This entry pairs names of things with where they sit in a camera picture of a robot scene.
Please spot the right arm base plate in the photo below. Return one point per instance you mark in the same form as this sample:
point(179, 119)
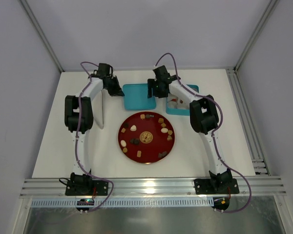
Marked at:
point(205, 187)

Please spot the metal serving tongs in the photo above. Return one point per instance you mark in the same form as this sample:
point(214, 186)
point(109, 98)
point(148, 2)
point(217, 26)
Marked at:
point(98, 110)

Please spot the teal tin lid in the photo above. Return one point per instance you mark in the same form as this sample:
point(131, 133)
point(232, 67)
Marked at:
point(136, 97)

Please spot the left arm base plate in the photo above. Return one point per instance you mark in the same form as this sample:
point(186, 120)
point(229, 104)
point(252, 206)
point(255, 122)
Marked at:
point(94, 187)

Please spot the red round plate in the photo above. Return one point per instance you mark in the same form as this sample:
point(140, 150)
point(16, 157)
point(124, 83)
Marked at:
point(147, 144)

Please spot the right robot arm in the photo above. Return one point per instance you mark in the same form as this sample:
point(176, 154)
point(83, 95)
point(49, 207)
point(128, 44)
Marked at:
point(204, 120)

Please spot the slotted cable duct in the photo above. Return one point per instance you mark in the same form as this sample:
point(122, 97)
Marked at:
point(127, 202)

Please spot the aluminium rail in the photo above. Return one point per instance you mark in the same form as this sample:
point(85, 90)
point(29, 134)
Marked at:
point(172, 186)

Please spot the white round chocolate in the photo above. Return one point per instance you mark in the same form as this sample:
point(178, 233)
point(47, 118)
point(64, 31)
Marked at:
point(123, 143)

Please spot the teal tin box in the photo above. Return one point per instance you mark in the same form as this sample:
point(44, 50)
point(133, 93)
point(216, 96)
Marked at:
point(178, 107)

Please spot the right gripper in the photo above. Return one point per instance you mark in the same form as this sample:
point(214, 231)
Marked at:
point(154, 86)

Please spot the white oval swirl chocolate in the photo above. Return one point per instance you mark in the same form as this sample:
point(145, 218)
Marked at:
point(164, 130)

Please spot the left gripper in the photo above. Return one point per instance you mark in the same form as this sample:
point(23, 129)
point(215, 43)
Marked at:
point(114, 86)

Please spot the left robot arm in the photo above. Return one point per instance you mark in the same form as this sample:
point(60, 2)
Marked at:
point(79, 119)

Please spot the white shell chocolate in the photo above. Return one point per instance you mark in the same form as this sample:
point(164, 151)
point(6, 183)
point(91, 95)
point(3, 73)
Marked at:
point(133, 128)

